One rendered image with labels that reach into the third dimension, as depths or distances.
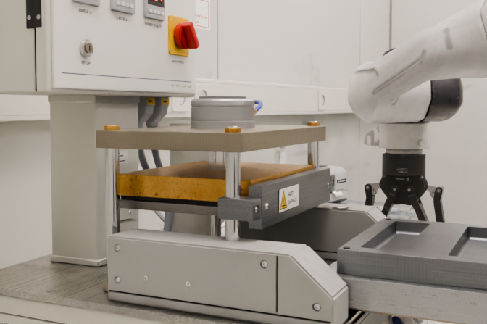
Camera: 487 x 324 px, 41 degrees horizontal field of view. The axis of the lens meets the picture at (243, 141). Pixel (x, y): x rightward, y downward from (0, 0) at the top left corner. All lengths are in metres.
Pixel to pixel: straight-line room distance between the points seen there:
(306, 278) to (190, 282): 0.12
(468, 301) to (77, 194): 0.50
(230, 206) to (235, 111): 0.15
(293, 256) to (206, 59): 1.23
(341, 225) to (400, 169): 0.30
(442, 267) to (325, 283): 0.11
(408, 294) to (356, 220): 0.25
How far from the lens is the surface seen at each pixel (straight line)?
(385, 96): 0.99
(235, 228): 0.66
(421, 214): 1.19
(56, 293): 0.77
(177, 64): 0.96
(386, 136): 1.16
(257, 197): 0.66
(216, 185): 0.70
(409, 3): 3.36
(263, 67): 2.08
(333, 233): 0.89
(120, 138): 0.72
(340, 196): 1.90
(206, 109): 0.77
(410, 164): 1.15
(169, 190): 0.73
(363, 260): 0.66
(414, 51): 0.93
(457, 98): 1.08
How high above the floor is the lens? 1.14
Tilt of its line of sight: 3 degrees down
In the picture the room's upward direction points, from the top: straight up
